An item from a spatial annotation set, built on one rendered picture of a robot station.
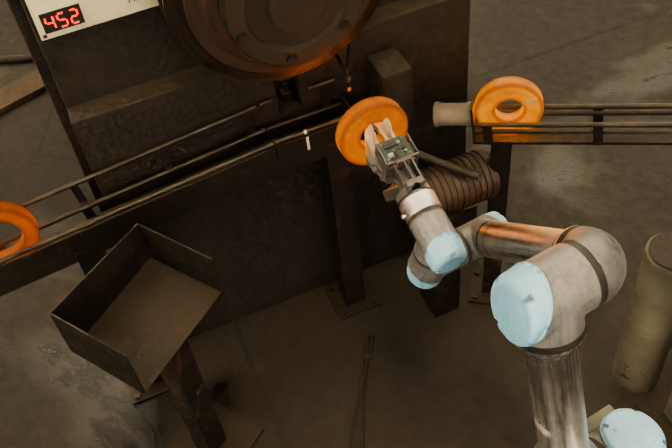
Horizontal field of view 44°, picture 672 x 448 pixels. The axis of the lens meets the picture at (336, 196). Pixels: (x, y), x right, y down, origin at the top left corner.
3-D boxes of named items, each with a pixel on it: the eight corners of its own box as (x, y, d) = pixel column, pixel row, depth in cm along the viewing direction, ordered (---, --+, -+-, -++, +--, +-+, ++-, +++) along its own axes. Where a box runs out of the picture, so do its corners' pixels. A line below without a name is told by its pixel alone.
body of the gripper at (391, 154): (407, 129, 164) (435, 178, 159) (404, 152, 172) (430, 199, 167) (372, 142, 163) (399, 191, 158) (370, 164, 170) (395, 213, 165)
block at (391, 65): (369, 127, 215) (362, 52, 197) (397, 117, 216) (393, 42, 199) (387, 153, 208) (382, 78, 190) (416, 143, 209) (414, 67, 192)
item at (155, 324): (143, 473, 216) (48, 313, 163) (206, 393, 230) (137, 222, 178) (205, 513, 208) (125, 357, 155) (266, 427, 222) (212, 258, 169)
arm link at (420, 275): (463, 275, 173) (475, 250, 163) (417, 298, 169) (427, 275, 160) (442, 244, 176) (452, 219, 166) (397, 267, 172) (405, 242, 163)
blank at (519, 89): (497, 136, 203) (498, 145, 201) (461, 95, 195) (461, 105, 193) (555, 108, 195) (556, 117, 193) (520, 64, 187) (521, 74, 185)
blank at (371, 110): (327, 115, 169) (333, 124, 167) (395, 83, 171) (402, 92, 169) (342, 167, 181) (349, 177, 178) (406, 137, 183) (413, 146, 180)
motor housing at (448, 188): (407, 292, 247) (401, 165, 208) (473, 266, 252) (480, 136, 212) (427, 326, 239) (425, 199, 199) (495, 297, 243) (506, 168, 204)
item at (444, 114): (437, 115, 204) (435, 96, 200) (475, 115, 202) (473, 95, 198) (434, 132, 200) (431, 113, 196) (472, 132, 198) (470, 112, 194)
